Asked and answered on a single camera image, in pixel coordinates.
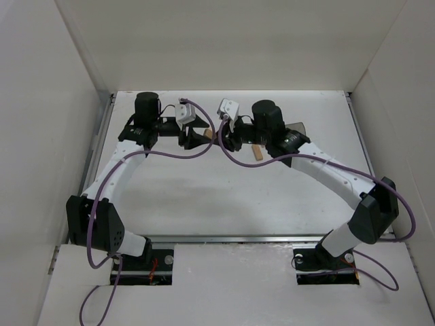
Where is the wood block one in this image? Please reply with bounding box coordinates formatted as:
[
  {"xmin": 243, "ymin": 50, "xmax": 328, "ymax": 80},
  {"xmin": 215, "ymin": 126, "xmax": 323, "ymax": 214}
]
[{"xmin": 203, "ymin": 128, "xmax": 218, "ymax": 139}]

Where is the smoky transparent plastic box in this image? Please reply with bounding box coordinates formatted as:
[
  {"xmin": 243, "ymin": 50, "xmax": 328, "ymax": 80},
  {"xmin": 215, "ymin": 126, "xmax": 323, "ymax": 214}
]
[{"xmin": 278, "ymin": 122, "xmax": 311, "ymax": 155}]

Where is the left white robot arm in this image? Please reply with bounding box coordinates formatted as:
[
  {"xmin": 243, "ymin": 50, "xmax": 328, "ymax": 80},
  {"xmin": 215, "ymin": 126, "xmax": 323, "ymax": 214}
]
[{"xmin": 66, "ymin": 92, "xmax": 215, "ymax": 269}]

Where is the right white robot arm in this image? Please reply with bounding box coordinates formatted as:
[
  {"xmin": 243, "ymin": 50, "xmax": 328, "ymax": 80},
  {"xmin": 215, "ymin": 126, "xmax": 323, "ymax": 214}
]
[{"xmin": 218, "ymin": 99, "xmax": 398, "ymax": 272}]

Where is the wood block three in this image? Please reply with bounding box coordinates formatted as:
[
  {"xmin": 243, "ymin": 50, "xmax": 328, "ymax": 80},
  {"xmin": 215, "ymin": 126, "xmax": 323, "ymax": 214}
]
[{"xmin": 251, "ymin": 145, "xmax": 263, "ymax": 162}]

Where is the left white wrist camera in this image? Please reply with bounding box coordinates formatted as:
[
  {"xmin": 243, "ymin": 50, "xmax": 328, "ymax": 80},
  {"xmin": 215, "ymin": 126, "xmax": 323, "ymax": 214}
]
[{"xmin": 175, "ymin": 103, "xmax": 196, "ymax": 126}]

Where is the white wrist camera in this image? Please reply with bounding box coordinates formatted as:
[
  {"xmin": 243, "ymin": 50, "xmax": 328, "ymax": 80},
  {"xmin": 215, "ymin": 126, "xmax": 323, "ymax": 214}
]
[
  {"xmin": 217, "ymin": 98, "xmax": 239, "ymax": 132},
  {"xmin": 175, "ymin": 103, "xmax": 196, "ymax": 126}
]

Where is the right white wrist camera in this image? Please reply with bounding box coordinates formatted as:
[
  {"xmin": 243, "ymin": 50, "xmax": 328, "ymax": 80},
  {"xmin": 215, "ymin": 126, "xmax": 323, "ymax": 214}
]
[{"xmin": 217, "ymin": 98, "xmax": 239, "ymax": 132}]

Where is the aluminium rail front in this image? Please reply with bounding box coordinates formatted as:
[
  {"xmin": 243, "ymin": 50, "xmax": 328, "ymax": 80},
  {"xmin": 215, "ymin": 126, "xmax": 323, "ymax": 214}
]
[{"xmin": 147, "ymin": 234, "xmax": 324, "ymax": 244}]

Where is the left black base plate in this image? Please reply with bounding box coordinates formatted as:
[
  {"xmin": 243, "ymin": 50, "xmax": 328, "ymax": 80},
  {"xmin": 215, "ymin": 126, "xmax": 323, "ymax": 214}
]
[{"xmin": 109, "ymin": 248, "xmax": 174, "ymax": 286}]

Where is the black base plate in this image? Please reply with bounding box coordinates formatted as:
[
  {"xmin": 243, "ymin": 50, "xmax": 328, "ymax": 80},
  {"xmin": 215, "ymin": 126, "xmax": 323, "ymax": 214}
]
[
  {"xmin": 292, "ymin": 247, "xmax": 360, "ymax": 285},
  {"xmin": 109, "ymin": 248, "xmax": 174, "ymax": 286}
]

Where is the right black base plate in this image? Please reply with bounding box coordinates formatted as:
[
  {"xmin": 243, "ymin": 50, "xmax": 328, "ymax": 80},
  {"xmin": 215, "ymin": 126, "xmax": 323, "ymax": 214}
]
[{"xmin": 292, "ymin": 247, "xmax": 360, "ymax": 285}]

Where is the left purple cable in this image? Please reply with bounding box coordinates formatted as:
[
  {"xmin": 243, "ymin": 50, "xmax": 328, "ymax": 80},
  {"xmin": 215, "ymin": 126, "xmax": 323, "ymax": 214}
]
[{"xmin": 80, "ymin": 96, "xmax": 218, "ymax": 326}]

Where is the purple cable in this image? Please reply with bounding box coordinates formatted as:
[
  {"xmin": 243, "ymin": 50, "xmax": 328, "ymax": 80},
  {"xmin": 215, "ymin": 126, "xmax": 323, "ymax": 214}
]
[
  {"xmin": 219, "ymin": 113, "xmax": 417, "ymax": 292},
  {"xmin": 80, "ymin": 96, "xmax": 218, "ymax": 326}
]

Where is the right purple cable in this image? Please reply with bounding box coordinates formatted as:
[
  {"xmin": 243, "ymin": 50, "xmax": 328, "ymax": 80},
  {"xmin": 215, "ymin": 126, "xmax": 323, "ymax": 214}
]
[{"xmin": 219, "ymin": 113, "xmax": 417, "ymax": 292}]

